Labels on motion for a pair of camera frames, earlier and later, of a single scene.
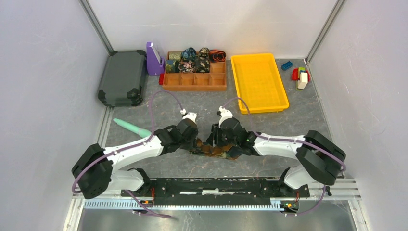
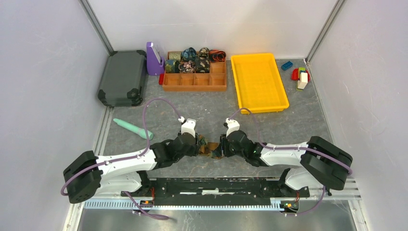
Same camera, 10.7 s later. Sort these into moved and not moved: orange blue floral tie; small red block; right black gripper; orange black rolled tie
Moved: right black gripper
Not moved: small red block; orange blue floral tie; orange black rolled tie
